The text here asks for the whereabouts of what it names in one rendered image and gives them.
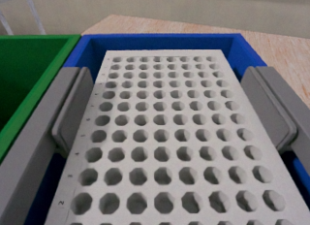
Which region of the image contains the green open-top bin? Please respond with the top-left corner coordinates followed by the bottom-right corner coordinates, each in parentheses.
top-left (0, 34), bottom-right (82, 165)

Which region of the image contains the blue bin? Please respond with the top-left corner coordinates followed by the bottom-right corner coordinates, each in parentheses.
top-left (23, 33), bottom-right (310, 225)

